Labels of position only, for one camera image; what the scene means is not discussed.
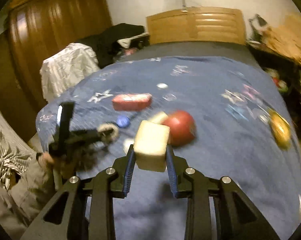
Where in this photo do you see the black clothes pile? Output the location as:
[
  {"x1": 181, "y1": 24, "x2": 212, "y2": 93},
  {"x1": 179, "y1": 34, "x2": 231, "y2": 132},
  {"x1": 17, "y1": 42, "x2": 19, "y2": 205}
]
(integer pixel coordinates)
[{"x1": 76, "y1": 23, "x2": 145, "y2": 69}]

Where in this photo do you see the grey jacket forearm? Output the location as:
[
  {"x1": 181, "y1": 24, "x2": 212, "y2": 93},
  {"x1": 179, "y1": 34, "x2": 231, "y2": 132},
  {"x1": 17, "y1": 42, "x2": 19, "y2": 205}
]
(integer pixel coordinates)
[{"x1": 0, "y1": 156, "x2": 55, "y2": 239}]

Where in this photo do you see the brown wooden wardrobe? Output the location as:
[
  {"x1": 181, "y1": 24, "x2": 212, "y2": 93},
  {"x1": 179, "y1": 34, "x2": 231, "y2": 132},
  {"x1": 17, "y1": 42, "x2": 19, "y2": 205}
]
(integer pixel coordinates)
[{"x1": 0, "y1": 0, "x2": 112, "y2": 141}]

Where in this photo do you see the white bottle cap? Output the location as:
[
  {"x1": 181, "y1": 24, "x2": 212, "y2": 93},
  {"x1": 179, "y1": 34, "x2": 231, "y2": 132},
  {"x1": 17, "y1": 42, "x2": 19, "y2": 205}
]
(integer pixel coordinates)
[{"x1": 157, "y1": 83, "x2": 168, "y2": 89}]

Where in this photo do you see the person left hand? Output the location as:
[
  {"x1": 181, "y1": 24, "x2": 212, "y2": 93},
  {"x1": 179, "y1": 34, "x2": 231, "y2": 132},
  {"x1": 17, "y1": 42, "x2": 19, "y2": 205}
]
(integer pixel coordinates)
[{"x1": 38, "y1": 152, "x2": 78, "y2": 179}]

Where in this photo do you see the red cigarette box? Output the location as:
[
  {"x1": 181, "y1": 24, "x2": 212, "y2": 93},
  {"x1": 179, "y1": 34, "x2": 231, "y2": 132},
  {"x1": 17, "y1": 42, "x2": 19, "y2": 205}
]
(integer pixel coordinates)
[{"x1": 112, "y1": 93, "x2": 152, "y2": 112}]

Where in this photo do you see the wooden headboard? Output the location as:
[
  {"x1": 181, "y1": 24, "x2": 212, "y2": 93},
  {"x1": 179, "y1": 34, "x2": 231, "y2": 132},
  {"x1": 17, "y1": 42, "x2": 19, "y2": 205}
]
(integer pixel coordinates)
[{"x1": 147, "y1": 7, "x2": 247, "y2": 45}]

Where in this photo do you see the white crumpled cloth cover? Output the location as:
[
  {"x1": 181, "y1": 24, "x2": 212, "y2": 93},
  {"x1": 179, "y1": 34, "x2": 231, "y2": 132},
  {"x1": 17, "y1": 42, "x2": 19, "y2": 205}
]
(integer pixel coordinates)
[{"x1": 40, "y1": 43, "x2": 100, "y2": 102}]

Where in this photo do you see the blue checkered star quilt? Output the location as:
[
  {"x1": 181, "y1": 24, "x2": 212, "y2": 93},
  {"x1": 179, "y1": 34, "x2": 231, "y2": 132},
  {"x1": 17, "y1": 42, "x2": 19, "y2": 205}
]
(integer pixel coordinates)
[{"x1": 36, "y1": 56, "x2": 301, "y2": 239}]

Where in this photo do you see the orange cloth cover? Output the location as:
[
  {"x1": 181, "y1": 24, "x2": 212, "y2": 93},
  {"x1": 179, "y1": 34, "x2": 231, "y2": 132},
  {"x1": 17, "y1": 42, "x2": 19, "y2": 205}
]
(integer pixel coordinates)
[{"x1": 262, "y1": 14, "x2": 301, "y2": 65}]

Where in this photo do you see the red apple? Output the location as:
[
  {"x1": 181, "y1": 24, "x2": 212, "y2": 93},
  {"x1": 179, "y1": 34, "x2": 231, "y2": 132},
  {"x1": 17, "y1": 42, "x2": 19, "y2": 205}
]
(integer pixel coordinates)
[{"x1": 161, "y1": 110, "x2": 196, "y2": 147}]

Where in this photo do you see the yellow snack bag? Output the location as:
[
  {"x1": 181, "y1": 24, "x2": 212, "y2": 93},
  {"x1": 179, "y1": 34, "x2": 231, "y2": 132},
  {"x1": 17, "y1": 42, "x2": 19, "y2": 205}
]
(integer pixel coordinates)
[{"x1": 268, "y1": 108, "x2": 291, "y2": 150}]

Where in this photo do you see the blue bottle cap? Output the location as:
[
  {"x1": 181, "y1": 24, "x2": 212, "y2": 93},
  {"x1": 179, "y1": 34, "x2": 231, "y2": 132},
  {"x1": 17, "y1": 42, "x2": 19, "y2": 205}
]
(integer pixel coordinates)
[{"x1": 116, "y1": 115, "x2": 130, "y2": 128}]

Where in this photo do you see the beige foam sponge block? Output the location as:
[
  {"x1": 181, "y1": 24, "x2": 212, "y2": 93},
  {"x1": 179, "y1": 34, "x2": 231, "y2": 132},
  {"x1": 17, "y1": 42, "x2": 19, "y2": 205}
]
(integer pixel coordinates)
[{"x1": 133, "y1": 120, "x2": 170, "y2": 172}]

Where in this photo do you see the black desk lamp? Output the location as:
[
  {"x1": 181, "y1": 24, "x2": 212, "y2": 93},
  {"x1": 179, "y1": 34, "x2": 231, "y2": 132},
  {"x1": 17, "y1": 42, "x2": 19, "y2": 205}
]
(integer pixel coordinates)
[{"x1": 248, "y1": 14, "x2": 269, "y2": 43}]

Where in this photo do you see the white knotted sock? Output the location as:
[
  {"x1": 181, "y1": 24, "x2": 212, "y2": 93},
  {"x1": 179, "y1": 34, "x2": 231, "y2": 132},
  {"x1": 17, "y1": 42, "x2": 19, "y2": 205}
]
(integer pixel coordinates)
[{"x1": 97, "y1": 122, "x2": 119, "y2": 145}]

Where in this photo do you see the dark grey bed sheet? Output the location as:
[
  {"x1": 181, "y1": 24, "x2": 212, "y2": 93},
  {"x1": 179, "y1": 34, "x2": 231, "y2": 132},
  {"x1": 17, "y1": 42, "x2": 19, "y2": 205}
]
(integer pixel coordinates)
[{"x1": 119, "y1": 41, "x2": 260, "y2": 68}]

